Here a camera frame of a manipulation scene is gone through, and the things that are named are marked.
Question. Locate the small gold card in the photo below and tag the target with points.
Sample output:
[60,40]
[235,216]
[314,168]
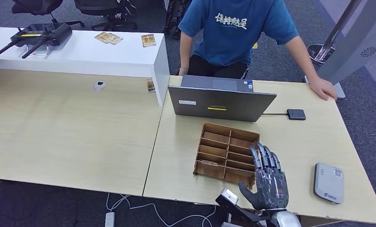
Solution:
[150,85]

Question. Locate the black remote controller with antennas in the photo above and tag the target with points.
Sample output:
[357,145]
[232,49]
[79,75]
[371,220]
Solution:
[46,33]

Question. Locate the black square usb hub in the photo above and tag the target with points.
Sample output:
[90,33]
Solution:
[296,114]

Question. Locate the gold patterned ID card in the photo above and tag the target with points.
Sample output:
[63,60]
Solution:
[148,40]

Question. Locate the wooden compartment card organizer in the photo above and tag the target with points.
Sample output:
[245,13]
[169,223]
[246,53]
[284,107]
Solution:
[222,150]

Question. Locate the person's right forearm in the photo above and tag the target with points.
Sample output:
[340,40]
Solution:
[185,50]

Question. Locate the grey laptop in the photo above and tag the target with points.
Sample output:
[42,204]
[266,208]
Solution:
[219,103]

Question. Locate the person's left forearm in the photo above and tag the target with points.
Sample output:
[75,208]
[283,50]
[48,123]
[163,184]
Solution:
[302,58]

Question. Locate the black metal machine frame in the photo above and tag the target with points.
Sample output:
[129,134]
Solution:
[175,18]

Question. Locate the black office chair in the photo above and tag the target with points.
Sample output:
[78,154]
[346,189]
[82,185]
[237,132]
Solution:
[97,7]
[34,6]

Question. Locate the person's left hand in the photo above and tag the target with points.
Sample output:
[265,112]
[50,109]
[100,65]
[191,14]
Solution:
[323,89]

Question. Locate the white power strip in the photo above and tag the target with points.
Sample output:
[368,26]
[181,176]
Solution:
[110,219]

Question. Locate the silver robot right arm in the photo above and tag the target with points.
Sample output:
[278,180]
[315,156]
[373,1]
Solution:
[286,220]

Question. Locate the small yellow object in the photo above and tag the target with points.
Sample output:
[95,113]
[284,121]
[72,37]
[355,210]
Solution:
[255,45]

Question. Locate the grey white card reader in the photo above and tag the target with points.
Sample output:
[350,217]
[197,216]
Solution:
[328,183]

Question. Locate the person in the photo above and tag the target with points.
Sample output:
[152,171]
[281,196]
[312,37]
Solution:
[228,40]

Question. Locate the white desk shelf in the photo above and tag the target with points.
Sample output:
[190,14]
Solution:
[81,56]

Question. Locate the person's right hand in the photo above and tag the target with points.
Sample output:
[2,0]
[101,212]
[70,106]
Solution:
[183,72]

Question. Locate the grey kiosk panel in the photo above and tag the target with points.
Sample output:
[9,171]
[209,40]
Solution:
[357,47]

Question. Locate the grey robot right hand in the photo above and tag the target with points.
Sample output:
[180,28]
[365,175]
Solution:
[271,191]

